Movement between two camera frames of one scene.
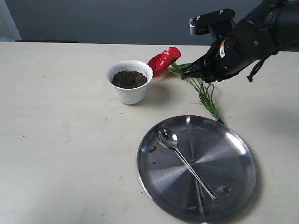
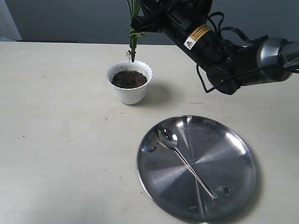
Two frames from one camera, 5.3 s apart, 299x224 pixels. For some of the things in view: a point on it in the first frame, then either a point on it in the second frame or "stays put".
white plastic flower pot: (130, 77) stays put
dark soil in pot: (129, 79) stays put
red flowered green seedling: (166, 60) -> (133, 7)
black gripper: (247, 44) -> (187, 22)
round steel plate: (221, 154) stays put
